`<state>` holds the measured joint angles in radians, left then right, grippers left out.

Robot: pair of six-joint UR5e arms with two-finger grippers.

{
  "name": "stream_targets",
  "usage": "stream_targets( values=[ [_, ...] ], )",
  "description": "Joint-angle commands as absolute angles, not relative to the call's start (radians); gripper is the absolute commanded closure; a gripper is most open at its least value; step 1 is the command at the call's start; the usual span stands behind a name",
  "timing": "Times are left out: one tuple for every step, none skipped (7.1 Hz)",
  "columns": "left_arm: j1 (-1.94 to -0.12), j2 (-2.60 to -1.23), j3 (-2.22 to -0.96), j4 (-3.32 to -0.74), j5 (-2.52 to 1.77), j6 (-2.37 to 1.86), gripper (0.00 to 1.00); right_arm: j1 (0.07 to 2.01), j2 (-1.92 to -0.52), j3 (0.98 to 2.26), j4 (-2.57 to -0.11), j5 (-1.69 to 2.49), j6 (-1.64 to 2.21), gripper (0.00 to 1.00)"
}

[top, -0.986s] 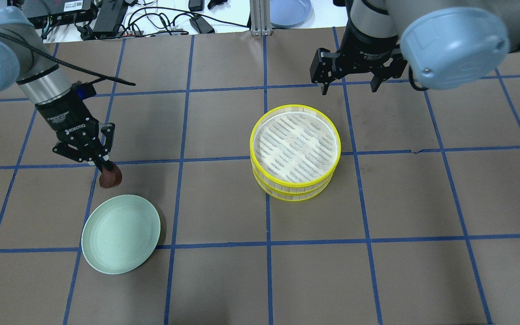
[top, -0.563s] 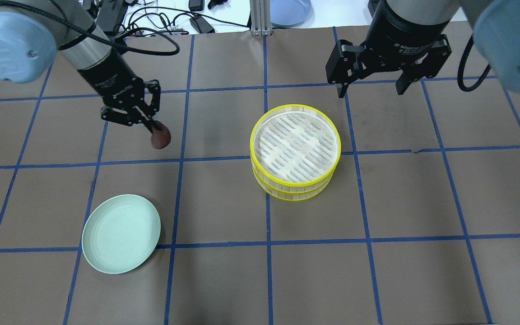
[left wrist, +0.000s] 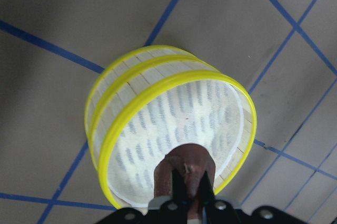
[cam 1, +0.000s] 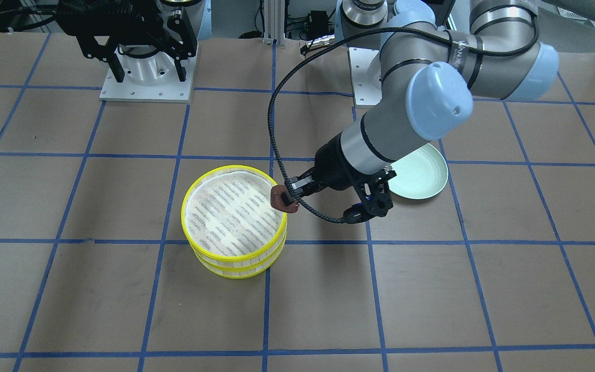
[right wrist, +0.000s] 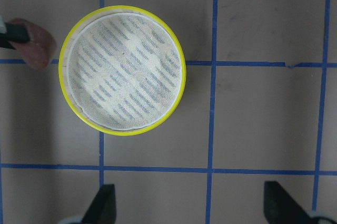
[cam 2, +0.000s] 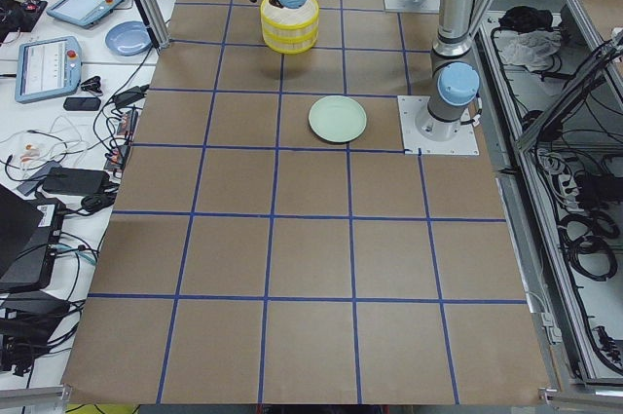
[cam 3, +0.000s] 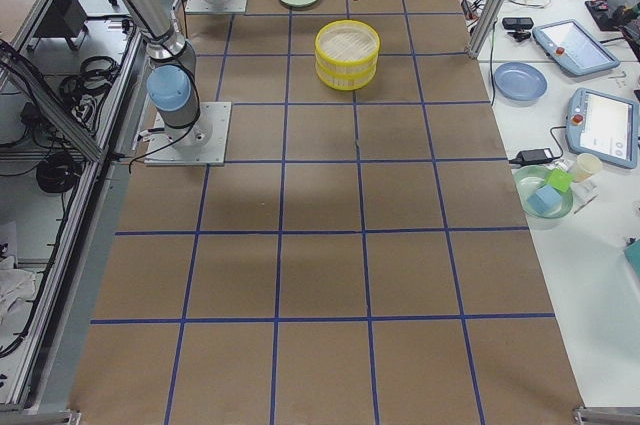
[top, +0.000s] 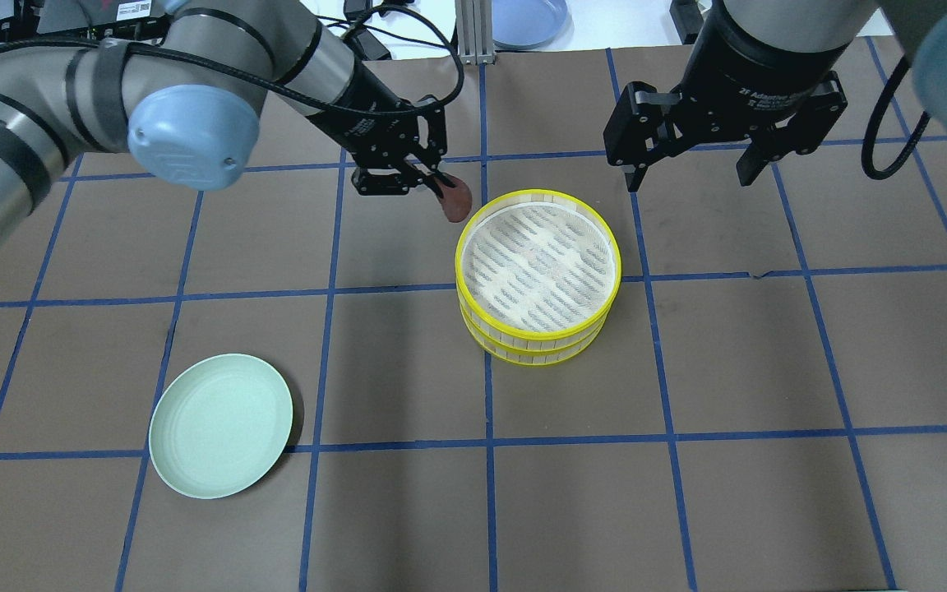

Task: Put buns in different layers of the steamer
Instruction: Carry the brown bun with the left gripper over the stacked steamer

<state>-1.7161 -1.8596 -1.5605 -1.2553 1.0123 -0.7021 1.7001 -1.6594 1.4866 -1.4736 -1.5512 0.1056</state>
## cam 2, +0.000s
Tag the black power adapter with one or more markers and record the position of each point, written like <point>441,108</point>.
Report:
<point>77,182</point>

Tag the teach pendant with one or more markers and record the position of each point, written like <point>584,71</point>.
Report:
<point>83,13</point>
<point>48,69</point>

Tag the black laptop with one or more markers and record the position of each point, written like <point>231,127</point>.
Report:
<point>30,229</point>

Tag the far teach pendant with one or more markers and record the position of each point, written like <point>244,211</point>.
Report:
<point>83,13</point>

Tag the blue plate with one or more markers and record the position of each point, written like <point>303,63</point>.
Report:
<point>128,38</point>

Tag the light green plate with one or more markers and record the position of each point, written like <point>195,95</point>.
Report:
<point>337,118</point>

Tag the yellow steamer layer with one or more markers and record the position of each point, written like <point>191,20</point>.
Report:
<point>289,24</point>
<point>290,45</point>

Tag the near teach pendant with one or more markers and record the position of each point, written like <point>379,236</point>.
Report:
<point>48,69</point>

